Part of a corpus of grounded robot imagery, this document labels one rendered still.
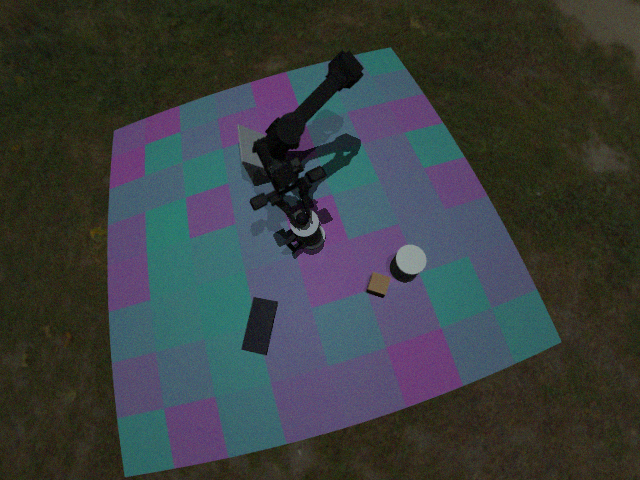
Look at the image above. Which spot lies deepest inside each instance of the small brown cube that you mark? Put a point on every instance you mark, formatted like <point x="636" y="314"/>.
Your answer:
<point x="378" y="285"/>

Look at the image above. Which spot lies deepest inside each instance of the black cylinder with grey top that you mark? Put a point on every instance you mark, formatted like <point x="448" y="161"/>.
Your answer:
<point x="407" y="263"/>

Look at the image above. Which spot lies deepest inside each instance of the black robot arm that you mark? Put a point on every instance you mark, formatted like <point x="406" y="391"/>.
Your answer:
<point x="344" y="71"/>

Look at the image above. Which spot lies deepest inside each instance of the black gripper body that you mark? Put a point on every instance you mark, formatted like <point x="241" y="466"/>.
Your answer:
<point x="262" y="200"/>

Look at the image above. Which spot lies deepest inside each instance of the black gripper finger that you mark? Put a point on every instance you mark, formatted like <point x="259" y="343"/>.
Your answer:
<point x="282" y="205"/>
<point x="304" y="197"/>

